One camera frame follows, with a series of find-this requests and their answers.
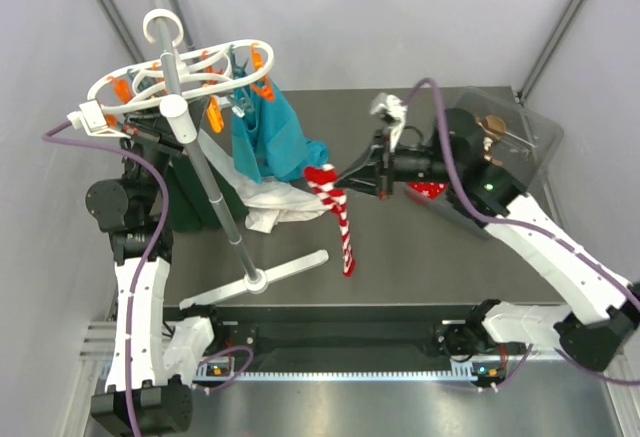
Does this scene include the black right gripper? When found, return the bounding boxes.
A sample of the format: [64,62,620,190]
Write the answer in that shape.
[334,126,459,201]

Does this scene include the red white striped sock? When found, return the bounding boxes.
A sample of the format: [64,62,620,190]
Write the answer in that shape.
[303,164,356,277]

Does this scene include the white round clip hanger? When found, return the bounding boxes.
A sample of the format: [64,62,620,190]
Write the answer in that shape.
[86,8,275,116]

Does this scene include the orange clothes peg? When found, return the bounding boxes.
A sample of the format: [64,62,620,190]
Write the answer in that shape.
[207,96,225,134]

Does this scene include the teal blue cloth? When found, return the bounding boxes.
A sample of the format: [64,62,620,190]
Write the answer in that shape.
[231,87,329,183]

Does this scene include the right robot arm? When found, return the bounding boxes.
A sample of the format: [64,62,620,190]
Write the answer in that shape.
[336,108,639,372]

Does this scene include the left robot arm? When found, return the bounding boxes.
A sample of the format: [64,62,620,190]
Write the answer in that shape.
[85,110,227,436]

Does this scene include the near grey stand pole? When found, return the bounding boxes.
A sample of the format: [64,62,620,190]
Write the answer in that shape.
[155,17,259,283]

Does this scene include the teal green clothes peg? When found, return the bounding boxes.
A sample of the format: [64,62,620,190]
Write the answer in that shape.
[229,85,262,120]

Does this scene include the dark green cloth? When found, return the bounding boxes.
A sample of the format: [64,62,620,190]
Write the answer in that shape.
[165,156,249,233]

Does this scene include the white cloth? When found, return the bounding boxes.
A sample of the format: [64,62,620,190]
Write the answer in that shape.
[198,130,327,234]

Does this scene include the orange peg on teal cloth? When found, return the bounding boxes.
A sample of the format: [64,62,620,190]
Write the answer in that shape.
[250,74,275,101]

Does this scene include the brown striped sock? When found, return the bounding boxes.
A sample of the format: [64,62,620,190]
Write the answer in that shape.
[475,115,507,166]

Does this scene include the clear plastic bin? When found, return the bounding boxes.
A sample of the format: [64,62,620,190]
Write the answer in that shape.
[413,87,564,240]

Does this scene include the near white stand foot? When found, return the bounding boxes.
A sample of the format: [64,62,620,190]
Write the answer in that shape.
[179,250,329,310]

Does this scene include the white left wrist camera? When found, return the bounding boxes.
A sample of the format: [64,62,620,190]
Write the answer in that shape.
[67,100,126,138]

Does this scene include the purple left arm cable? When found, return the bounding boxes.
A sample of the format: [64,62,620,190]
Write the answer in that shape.
[40,117,255,437]

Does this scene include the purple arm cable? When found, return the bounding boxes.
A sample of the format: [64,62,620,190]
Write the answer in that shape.
[402,76,640,392]
[40,117,255,437]

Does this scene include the aluminium frame rail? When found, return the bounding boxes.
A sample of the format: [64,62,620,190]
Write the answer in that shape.
[79,319,629,383]

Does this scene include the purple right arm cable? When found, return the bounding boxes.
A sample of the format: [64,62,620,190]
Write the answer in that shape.
[402,76,640,392]

